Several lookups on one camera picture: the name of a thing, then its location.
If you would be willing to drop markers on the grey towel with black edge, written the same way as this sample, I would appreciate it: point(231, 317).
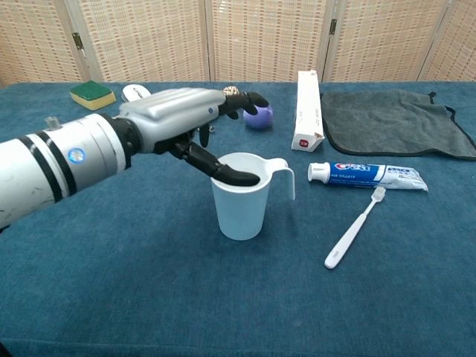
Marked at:
point(390, 122)

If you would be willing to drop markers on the white computer mouse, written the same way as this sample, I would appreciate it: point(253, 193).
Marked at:
point(132, 91)

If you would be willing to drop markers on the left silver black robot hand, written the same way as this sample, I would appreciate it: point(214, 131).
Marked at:
point(178, 108)

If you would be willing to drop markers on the blue tablecloth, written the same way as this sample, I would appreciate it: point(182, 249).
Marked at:
point(148, 279)

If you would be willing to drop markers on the black metal screen hinge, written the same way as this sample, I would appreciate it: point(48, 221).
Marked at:
point(332, 26)
point(77, 40)

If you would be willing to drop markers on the green yellow sponge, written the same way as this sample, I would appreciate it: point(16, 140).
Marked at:
point(91, 93)

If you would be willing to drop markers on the long white carton box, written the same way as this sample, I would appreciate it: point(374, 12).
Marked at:
point(306, 111)

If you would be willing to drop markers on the bamboo folding screen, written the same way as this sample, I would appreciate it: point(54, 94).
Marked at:
point(260, 37)

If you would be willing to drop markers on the purple ball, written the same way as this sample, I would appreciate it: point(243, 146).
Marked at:
point(262, 119)

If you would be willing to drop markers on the white toothbrush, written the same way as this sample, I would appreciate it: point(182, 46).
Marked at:
point(349, 235)

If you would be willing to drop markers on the blue white toothpaste tube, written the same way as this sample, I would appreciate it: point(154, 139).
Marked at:
point(353, 174)

